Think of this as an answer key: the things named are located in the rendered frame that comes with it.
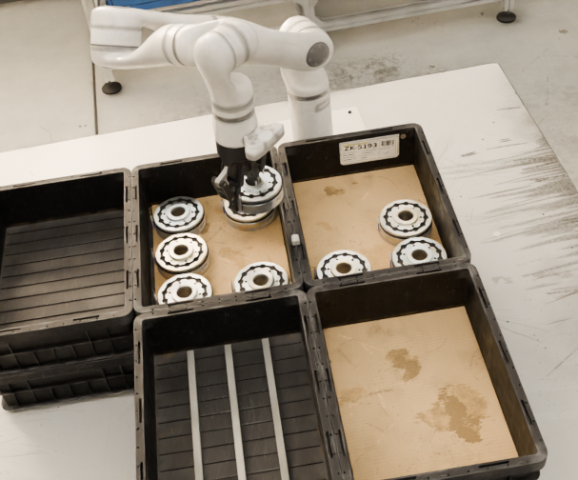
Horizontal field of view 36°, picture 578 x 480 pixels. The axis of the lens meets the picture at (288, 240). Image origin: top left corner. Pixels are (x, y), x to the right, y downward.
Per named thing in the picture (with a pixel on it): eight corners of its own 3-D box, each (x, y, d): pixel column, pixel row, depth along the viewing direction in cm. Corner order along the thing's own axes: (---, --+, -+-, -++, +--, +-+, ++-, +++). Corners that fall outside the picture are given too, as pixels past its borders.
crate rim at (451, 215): (277, 152, 185) (276, 143, 183) (419, 130, 186) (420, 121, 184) (306, 296, 157) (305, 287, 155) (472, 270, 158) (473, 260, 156)
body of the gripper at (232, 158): (233, 110, 155) (238, 152, 162) (203, 137, 150) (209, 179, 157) (269, 124, 152) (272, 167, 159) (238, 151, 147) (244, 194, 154)
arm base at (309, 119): (289, 145, 208) (280, 84, 196) (325, 133, 210) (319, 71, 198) (304, 168, 202) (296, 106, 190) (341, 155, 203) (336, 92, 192)
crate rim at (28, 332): (-12, 196, 183) (-16, 188, 181) (133, 174, 184) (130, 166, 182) (-36, 350, 155) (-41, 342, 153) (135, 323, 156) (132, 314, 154)
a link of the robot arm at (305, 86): (269, 21, 185) (279, 90, 197) (292, 40, 178) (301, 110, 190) (308, 6, 187) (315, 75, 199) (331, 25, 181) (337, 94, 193)
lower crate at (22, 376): (18, 265, 198) (1, 227, 189) (152, 244, 199) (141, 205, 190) (1, 416, 170) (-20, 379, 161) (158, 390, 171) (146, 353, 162)
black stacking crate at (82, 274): (3, 230, 190) (-14, 190, 182) (142, 209, 191) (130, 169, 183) (-17, 382, 162) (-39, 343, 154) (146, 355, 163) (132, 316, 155)
